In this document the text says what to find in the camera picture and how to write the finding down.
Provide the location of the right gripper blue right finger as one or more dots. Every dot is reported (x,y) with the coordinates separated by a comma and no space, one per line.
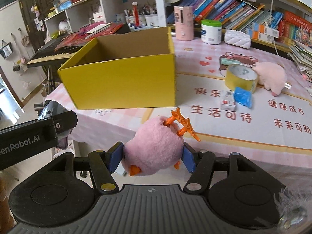
(189,157)

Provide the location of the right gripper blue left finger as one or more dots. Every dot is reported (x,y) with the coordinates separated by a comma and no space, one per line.
(114,156)

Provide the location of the pink plush chick toy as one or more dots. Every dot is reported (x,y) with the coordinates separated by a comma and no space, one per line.
(157,145)

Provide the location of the small white red box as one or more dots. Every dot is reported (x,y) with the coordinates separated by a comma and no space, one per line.
(228,101)

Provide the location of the blue plastic packet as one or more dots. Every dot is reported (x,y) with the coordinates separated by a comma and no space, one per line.
(243,97)

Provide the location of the yellow tape roll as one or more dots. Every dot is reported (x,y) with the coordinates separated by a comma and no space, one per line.
(241,76)

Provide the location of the pink plush pig toy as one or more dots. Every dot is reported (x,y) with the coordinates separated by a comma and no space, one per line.
(271,76)

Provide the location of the pink cartoon table mat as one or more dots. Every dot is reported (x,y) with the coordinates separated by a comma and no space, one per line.
(274,130)

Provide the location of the yellow cardboard box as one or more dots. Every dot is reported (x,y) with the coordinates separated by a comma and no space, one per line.
(131,70)

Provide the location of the black electronic keyboard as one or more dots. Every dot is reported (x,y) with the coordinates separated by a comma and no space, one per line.
(46,55)

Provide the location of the red plastic bags pile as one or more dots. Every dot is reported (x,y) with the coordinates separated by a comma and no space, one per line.
(81,38)

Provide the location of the white quilted pouch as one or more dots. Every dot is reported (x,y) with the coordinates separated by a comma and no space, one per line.
(237,38)

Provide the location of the white jar green lid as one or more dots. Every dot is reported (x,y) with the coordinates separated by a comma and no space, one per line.
(211,31)

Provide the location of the white pen holder cup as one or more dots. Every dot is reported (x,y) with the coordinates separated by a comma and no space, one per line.
(131,20)

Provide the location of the pink cylindrical humidifier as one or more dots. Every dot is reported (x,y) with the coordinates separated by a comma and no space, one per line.
(184,25)

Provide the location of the orange blue boxes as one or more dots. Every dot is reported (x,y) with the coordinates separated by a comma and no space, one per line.
(262,32)

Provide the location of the stack of papers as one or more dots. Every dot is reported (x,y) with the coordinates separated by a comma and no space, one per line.
(301,55)

